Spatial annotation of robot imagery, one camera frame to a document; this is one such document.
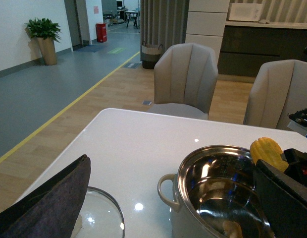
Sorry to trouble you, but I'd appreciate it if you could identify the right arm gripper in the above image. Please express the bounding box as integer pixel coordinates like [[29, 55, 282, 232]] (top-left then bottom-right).
[[254, 148, 307, 238]]

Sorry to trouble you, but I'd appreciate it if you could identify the white tall cabinet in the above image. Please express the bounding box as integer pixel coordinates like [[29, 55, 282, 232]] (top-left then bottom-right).
[[185, 0, 230, 60]]

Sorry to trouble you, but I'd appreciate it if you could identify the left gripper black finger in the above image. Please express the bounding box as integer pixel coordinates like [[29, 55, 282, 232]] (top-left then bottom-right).
[[0, 155, 91, 238]]

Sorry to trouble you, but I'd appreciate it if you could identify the beige chair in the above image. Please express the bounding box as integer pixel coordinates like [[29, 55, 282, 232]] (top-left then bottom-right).
[[243, 59, 307, 130], [148, 43, 218, 120]]

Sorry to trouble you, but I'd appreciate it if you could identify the yellow corn cob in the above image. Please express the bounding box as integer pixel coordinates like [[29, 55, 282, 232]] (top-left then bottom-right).
[[250, 137, 289, 172]]

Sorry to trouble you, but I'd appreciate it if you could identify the right beige chair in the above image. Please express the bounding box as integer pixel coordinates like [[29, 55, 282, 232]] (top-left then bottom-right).
[[243, 59, 307, 130]]

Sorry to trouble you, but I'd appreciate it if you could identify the glass pot lid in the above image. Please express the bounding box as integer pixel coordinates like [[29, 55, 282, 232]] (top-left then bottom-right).
[[71, 186, 125, 238]]

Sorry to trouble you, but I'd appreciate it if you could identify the red box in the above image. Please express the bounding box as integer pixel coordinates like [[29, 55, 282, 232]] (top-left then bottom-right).
[[96, 23, 107, 43]]

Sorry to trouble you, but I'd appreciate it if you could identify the dark kitchen counter cabinet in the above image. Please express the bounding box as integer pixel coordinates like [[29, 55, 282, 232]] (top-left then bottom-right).
[[218, 23, 307, 77]]

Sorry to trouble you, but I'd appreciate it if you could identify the left beige chair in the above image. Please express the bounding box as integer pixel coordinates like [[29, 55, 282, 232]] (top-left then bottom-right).
[[148, 43, 218, 120]]

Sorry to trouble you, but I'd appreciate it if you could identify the background desk table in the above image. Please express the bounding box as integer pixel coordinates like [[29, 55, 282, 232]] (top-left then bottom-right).
[[125, 10, 140, 29]]

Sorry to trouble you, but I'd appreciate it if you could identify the woven laundry basket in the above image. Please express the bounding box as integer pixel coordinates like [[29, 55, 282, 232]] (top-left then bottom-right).
[[141, 41, 163, 69]]

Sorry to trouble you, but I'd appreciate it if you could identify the potted green plant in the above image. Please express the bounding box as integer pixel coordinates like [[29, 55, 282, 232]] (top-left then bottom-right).
[[25, 18, 61, 65]]

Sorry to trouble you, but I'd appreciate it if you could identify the white microwave oven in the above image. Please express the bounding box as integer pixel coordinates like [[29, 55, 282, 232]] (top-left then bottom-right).
[[228, 3, 263, 22]]

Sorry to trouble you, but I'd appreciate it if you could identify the grey curtain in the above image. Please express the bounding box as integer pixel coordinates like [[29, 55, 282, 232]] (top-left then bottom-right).
[[140, 0, 189, 52]]

